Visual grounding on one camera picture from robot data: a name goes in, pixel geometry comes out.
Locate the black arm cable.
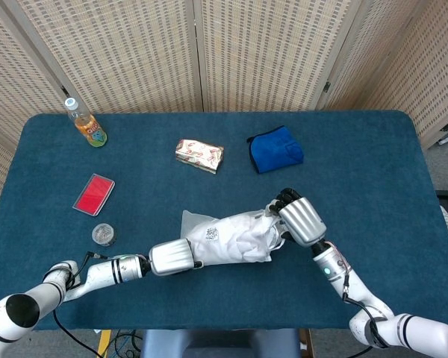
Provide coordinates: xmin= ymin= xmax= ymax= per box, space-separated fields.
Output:
xmin=341 ymin=274 xmax=391 ymax=358
xmin=52 ymin=251 xmax=109 ymax=358

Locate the orange Qoo drink bottle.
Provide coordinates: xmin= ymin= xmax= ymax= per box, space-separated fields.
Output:
xmin=63 ymin=97 xmax=108 ymax=148

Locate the white garment with ties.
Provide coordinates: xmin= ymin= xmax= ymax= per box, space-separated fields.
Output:
xmin=242 ymin=210 xmax=285 ymax=264

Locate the red card in clear case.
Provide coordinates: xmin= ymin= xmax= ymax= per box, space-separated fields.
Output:
xmin=72 ymin=173 xmax=116 ymax=216

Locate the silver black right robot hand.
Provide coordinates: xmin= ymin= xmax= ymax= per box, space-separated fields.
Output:
xmin=267 ymin=188 xmax=328 ymax=248

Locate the floor cable bundle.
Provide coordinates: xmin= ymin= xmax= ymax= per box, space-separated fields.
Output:
xmin=108 ymin=330 xmax=145 ymax=358

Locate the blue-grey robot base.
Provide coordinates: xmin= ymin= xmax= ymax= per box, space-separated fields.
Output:
xmin=140 ymin=328 xmax=302 ymax=358

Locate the round clear jar of nuts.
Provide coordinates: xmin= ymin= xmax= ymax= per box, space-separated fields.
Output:
xmin=91 ymin=222 xmax=117 ymax=247

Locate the yellow floor tape strip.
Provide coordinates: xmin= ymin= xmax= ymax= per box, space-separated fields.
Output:
xmin=96 ymin=330 xmax=113 ymax=358

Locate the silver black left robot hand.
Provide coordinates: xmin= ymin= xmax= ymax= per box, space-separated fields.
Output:
xmin=148 ymin=239 xmax=205 ymax=277

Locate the woven beige folding screen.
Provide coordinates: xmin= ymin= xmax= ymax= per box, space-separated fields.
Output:
xmin=0 ymin=0 xmax=448 ymax=239

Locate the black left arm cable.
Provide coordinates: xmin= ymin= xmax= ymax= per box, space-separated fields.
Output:
xmin=52 ymin=251 xmax=109 ymax=358

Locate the silver snack packet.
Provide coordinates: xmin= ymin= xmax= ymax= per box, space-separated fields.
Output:
xmin=175 ymin=139 xmax=225 ymax=175

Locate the blue table cloth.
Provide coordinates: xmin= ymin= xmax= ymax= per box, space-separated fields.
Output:
xmin=0 ymin=110 xmax=448 ymax=333

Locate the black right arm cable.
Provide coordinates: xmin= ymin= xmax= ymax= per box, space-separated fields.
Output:
xmin=341 ymin=274 xmax=391 ymax=358

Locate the blue folded cloth pouch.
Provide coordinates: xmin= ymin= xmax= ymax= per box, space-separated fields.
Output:
xmin=246 ymin=125 xmax=305 ymax=175

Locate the clear plastic bag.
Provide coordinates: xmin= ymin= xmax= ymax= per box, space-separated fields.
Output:
xmin=181 ymin=209 xmax=284 ymax=266

